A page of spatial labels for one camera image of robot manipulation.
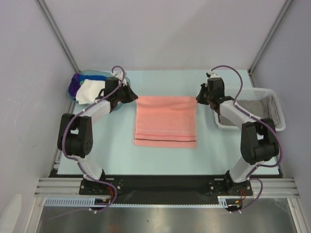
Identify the pink striped towel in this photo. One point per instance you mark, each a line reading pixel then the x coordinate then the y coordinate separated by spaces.
pixel 166 122

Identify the grey terry towel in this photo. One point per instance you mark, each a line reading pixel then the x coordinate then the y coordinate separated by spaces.
pixel 263 108

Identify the white towel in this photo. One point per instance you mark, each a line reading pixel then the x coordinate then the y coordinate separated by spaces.
pixel 89 91

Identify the white perforated plastic basket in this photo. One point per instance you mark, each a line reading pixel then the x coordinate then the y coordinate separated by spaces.
pixel 252 94

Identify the blue towel in tray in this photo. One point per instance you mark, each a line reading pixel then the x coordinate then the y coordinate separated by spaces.
pixel 91 77

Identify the purple towel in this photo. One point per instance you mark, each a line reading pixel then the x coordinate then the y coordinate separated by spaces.
pixel 74 85

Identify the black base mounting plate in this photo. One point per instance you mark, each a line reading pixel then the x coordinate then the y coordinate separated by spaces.
pixel 151 189

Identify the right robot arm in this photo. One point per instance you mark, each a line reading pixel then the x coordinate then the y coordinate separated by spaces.
pixel 259 141

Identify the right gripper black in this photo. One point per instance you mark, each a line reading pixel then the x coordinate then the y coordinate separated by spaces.
pixel 204 95

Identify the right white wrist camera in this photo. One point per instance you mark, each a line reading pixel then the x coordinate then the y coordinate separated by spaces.
pixel 210 74

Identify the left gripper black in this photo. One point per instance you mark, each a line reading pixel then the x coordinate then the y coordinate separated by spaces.
pixel 130 95

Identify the translucent blue towel tray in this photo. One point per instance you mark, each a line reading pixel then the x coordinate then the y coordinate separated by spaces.
pixel 87 72

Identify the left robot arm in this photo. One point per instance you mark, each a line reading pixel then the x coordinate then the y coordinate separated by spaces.
pixel 75 137

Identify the slotted white cable duct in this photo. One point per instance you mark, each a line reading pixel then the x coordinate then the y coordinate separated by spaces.
pixel 91 202

